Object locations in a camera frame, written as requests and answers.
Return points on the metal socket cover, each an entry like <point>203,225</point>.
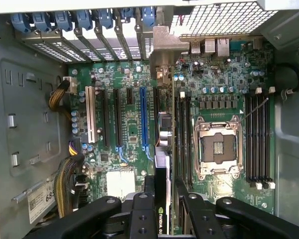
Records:
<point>209,126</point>

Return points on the green motherboard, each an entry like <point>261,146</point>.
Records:
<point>214,74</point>

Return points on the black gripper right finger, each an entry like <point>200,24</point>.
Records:
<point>201,219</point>

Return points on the dark RAM stick white label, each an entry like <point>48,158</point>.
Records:
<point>182,139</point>

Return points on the black grey PC case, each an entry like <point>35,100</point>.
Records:
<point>291,139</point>

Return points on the silver heat sink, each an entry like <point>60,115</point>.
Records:
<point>119,183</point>

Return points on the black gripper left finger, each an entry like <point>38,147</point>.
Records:
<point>142,214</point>

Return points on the Nvidia Quadro graphics card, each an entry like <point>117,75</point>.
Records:
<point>162,174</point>

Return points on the white expansion slot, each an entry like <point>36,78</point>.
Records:
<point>91,114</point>

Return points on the CPU socket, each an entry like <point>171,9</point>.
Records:
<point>219,147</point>

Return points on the black RAM slot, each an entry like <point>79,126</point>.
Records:
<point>254,139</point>
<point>249,139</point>
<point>267,139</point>
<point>261,139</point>

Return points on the short black expansion slot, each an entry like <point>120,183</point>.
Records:
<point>129,96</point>

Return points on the metal locking lever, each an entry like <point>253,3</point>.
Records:
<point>254,110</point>

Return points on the blue expansion slot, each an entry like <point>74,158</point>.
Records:
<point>143,117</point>

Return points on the long black expansion slot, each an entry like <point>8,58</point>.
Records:
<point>155,112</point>
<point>117,119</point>
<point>106,119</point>

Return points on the blue slot retention clip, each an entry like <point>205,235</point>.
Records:
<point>41,21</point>
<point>105,18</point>
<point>149,16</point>
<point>63,20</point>
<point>84,19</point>
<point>127,13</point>
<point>20,22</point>

